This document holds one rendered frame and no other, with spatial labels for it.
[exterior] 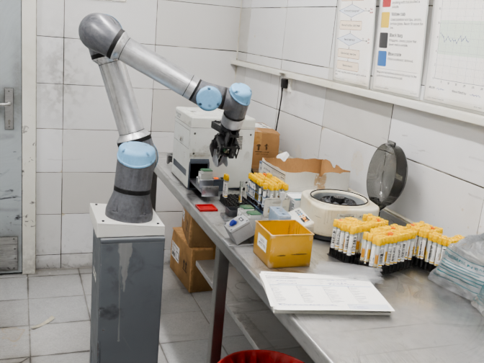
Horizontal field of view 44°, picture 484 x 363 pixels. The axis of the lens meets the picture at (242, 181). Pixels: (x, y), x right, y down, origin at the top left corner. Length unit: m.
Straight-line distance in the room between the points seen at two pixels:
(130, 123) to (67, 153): 1.71
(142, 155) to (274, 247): 0.50
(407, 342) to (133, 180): 0.93
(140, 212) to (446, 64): 1.07
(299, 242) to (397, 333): 0.42
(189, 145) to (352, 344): 1.27
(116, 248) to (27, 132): 1.80
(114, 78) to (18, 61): 1.60
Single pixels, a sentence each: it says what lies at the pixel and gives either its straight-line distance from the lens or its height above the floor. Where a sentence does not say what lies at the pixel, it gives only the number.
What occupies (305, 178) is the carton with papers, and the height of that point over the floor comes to 1.00.
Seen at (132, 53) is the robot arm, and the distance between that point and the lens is 1.83.
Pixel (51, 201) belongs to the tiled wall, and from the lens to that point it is 3.73.
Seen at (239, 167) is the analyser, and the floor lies 0.97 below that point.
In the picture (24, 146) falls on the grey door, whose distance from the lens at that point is 3.59.
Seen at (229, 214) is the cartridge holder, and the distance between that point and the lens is 2.07.
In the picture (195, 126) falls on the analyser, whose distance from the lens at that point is 2.38.
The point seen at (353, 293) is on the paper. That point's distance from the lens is 1.59.
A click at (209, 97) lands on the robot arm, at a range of 1.81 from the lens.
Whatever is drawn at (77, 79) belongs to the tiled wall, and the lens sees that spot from 3.60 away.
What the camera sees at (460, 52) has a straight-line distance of 1.98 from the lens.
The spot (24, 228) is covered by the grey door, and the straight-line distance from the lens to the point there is 3.72.
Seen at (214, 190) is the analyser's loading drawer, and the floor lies 0.92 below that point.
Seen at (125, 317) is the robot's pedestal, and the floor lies 0.61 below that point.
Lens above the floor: 1.52
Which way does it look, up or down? 14 degrees down
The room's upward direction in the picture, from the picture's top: 5 degrees clockwise
